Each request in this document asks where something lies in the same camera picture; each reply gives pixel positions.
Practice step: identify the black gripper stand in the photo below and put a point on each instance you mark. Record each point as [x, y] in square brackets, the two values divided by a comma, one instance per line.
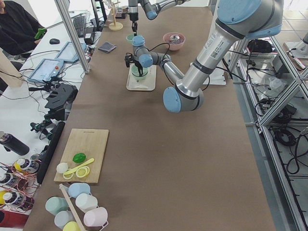
[60, 101]

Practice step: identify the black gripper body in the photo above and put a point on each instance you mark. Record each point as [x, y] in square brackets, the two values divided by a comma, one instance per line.
[133, 16]
[138, 67]

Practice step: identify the lemon slice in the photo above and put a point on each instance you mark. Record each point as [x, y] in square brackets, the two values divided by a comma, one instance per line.
[68, 176]
[82, 171]

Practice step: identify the wooden mug tree stand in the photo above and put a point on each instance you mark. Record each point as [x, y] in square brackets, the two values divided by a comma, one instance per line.
[114, 26]

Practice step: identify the grey cleaning cloth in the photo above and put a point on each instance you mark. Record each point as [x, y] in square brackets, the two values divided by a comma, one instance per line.
[107, 47]

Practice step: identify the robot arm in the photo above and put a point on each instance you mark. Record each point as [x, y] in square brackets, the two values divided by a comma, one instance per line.
[236, 20]
[151, 10]

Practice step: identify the white garlic bulb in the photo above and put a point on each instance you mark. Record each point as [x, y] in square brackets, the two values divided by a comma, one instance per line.
[62, 167]

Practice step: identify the front lemon slice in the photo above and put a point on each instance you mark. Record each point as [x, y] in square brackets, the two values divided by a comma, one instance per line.
[82, 171]

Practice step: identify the black keyboard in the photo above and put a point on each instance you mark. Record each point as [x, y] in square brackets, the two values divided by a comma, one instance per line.
[79, 25]

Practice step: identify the yellow plastic knife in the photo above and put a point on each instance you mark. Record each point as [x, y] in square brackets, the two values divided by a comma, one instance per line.
[79, 166]

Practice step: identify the person in black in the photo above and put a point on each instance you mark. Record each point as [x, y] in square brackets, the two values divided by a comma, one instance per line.
[17, 28]

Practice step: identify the aluminium frame post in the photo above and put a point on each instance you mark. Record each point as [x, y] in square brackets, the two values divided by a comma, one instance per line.
[63, 11]

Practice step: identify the wooden cutting board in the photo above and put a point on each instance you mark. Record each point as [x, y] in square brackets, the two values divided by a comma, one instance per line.
[90, 142]

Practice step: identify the yellow sauce bottle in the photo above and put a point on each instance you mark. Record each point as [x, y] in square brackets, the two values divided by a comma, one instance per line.
[28, 165]

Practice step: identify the lower teach pendant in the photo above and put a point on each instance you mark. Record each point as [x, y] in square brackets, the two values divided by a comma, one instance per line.
[46, 69]

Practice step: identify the teach pendant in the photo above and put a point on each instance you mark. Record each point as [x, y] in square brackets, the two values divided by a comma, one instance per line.
[46, 69]
[67, 53]

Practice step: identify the copper wire bottle rack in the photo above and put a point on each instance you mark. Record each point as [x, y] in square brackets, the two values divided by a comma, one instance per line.
[18, 185]

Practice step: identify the rear lemon slice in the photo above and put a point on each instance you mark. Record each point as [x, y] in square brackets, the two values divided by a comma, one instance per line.
[68, 176]

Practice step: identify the black tray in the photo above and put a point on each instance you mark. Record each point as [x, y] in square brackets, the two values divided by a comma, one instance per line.
[121, 14]

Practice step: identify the yellow plastic cup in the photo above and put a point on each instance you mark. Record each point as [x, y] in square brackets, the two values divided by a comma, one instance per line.
[71, 226]

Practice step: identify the wooden rack handle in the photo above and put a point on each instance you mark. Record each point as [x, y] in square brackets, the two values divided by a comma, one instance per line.
[71, 206]

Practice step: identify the green lime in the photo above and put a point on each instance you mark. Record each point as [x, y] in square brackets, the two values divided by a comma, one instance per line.
[79, 158]

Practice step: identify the dark sauce bottle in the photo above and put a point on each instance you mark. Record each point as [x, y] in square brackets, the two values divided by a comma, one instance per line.
[9, 179]

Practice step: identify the pink plastic cup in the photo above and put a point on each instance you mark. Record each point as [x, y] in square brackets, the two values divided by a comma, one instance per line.
[96, 217]

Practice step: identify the white plastic cup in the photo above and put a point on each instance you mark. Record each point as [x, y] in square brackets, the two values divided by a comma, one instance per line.
[86, 202]

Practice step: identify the cream rabbit tray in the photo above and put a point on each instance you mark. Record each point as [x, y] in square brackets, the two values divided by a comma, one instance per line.
[147, 84]

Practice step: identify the green bowl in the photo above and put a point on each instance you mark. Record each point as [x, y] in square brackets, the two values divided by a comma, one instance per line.
[137, 73]
[138, 77]
[129, 38]

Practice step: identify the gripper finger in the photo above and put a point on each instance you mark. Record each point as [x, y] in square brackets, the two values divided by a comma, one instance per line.
[134, 27]
[140, 70]

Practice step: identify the black computer mouse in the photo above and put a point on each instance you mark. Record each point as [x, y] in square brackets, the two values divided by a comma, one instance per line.
[54, 41]

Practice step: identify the light blue plastic cup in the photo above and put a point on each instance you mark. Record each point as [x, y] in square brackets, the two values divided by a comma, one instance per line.
[76, 189]

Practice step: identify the pink bowl with ice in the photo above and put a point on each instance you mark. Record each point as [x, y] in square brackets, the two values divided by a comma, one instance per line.
[174, 47]

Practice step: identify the grey plastic cup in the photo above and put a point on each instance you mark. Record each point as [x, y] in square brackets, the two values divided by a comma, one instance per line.
[62, 218]

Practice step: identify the green bowl on tray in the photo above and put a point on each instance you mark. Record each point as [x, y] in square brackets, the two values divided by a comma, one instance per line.
[138, 77]

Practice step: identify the upper teach pendant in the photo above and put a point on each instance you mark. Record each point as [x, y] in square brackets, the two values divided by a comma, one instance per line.
[67, 53]

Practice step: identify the green plastic cup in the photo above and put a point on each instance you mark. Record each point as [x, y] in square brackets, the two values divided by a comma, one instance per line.
[54, 205]

